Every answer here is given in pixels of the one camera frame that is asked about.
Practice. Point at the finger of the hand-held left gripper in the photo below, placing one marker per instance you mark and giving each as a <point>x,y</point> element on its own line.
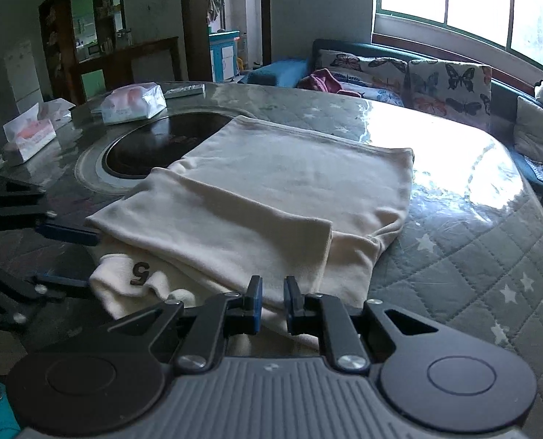
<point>65,289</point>
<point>70,236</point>

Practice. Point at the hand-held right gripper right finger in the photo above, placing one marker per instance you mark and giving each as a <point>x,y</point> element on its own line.
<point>292,304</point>

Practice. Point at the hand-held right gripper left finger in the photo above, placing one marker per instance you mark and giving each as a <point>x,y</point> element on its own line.
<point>254,304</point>

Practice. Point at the cream garment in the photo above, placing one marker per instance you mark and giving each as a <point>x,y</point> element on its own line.
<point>276,183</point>

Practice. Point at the white tissue box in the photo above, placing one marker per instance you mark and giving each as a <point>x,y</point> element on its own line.
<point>29,135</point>

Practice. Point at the black round table inset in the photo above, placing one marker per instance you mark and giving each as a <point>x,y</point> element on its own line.
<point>161,144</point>

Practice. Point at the pink tissue pack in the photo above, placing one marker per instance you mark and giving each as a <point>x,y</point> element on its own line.
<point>132,103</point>

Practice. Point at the white refrigerator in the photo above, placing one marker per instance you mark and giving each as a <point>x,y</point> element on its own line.
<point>22,73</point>

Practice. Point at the dark wooden sideboard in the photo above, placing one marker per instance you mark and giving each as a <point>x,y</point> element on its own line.
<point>125,61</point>

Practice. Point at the grey remote control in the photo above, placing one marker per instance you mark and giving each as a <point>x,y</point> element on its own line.
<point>184,91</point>

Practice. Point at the dark wooden shelf cabinet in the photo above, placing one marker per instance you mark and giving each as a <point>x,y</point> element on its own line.
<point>84,13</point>

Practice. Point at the magenta cloth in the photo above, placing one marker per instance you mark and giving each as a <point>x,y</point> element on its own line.
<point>321,81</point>

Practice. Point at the blue sofa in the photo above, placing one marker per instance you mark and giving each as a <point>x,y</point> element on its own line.
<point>280,73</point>

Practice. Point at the blue cabinet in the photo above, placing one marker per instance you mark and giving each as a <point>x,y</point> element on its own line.
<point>223,57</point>

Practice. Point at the small yellow plastic object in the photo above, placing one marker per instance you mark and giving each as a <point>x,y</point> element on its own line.
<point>241,66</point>

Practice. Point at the butterfly print pillow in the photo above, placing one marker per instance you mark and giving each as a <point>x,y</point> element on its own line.
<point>449,91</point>
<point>367,75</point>

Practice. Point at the hanging towels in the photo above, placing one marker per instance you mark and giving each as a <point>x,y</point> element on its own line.
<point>217,2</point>

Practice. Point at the grey pillow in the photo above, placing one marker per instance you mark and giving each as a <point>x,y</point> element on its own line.
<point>541,132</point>

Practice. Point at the dark wooden door frame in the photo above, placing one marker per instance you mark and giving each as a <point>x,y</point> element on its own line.
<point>198,23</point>

